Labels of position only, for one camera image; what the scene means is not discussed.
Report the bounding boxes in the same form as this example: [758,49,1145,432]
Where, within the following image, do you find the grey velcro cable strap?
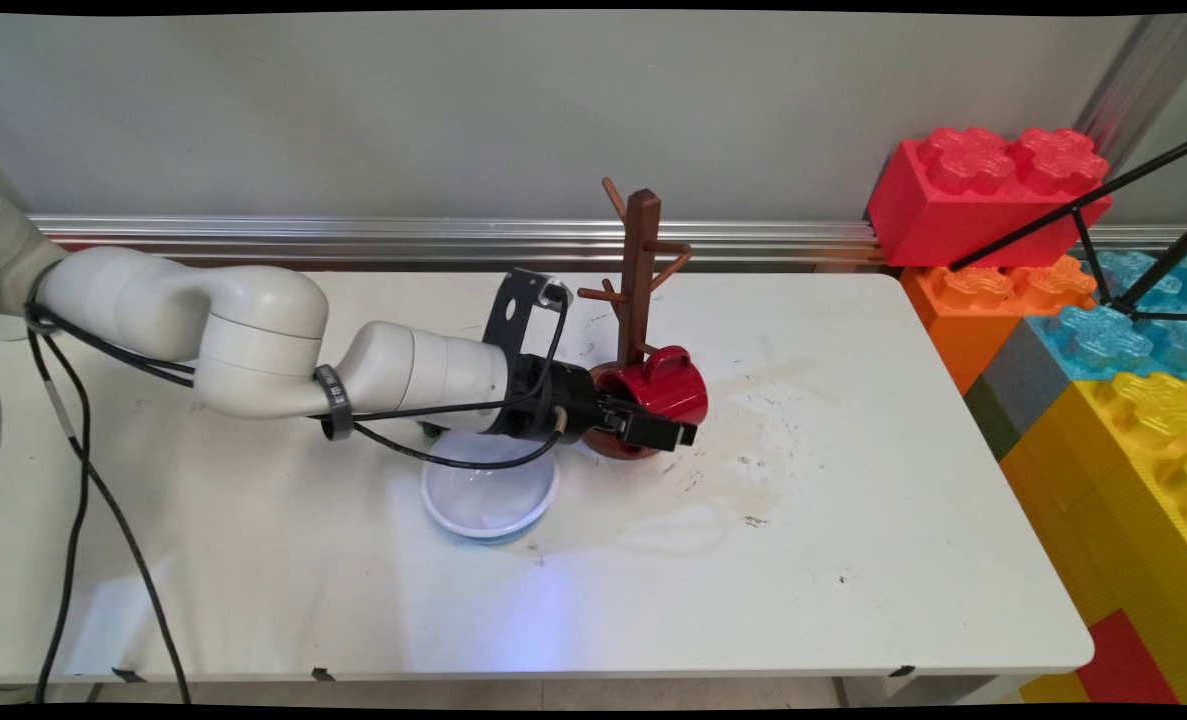
[313,364,356,443]

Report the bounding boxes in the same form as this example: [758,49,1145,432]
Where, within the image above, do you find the big blue toy brick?
[1027,248,1187,382]

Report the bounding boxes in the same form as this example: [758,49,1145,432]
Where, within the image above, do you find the slanted aluminium profile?
[1071,14,1187,171]

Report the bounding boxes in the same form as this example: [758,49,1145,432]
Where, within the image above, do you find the brown wooden mug tree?
[577,178,695,373]

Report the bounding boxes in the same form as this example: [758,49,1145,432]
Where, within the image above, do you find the big grey toy brick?
[981,317,1082,437]

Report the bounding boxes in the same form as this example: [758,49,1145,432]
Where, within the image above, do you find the black tripod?
[947,133,1187,324]

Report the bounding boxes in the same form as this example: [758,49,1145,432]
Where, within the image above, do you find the red ceramic mug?
[587,345,710,462]

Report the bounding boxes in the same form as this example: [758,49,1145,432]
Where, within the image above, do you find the big red toy brick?
[865,126,1115,270]

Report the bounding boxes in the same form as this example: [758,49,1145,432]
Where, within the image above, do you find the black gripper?
[506,355,699,452]

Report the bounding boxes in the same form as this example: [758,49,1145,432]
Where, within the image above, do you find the grey table leg frame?
[833,668,1032,708]

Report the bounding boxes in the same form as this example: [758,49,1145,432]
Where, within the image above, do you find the flat red toy brick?
[1074,609,1180,707]

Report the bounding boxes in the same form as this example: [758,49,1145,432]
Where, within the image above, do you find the black cable with metal plug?
[25,300,569,705]

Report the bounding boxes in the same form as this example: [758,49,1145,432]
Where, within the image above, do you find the big orange toy brick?
[900,254,1099,397]

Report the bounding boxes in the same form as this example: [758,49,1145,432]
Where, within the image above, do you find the black camera cable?
[25,283,574,705]

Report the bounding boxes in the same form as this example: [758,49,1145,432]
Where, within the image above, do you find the aluminium rail along wall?
[28,214,1187,273]

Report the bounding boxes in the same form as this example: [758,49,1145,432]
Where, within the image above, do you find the big yellow toy brick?
[997,371,1187,707]

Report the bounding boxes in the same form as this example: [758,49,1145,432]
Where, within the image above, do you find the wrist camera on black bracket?
[481,267,575,353]

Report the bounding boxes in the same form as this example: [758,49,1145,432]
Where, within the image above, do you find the big dark green toy brick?
[962,374,1024,462]

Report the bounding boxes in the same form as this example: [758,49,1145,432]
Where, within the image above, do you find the white bowl with blue base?
[420,430,562,547]

